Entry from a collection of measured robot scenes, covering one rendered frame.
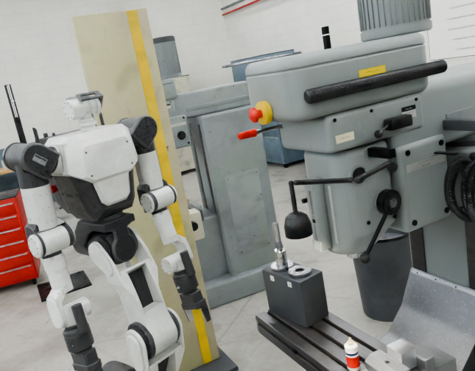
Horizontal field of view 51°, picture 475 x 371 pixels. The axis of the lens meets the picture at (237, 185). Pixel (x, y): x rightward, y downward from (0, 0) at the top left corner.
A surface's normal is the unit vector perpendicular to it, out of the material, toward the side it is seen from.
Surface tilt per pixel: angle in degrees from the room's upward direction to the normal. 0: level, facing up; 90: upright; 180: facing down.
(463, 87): 90
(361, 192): 90
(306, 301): 90
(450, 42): 90
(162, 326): 66
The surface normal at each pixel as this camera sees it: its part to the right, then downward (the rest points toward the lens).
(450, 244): -0.88, 0.26
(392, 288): -0.07, 0.31
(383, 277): -0.29, 0.33
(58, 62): 0.45, 0.13
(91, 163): 0.73, 0.03
